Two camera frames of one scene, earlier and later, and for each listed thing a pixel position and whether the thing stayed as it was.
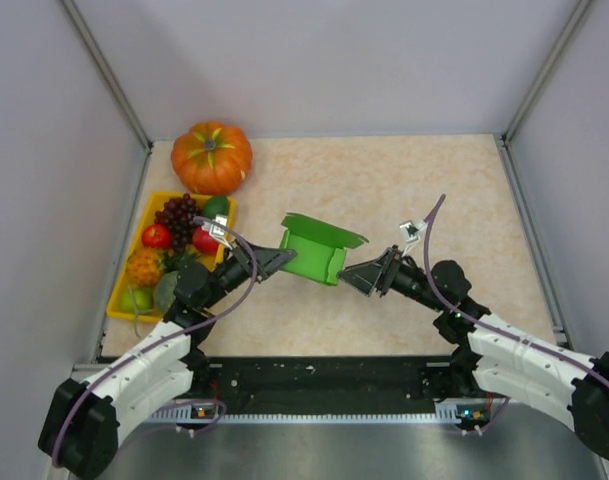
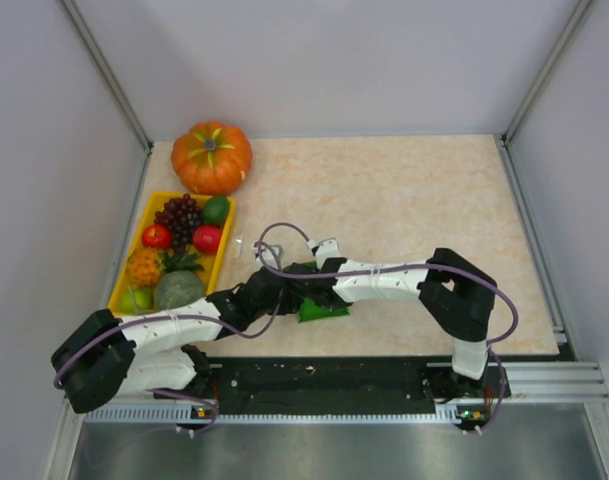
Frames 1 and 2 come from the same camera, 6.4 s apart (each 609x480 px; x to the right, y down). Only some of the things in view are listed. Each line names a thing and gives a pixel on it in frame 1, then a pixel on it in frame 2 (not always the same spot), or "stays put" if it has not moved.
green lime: (216, 205) stays put
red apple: (156, 236) stays put
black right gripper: (364, 276) → (344, 305)
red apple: (204, 241) stays put
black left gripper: (271, 259) → (289, 303)
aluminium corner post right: (577, 14) stays put
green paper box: (321, 249) → (308, 311)
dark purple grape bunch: (180, 214) stays put
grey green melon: (164, 292) stays put
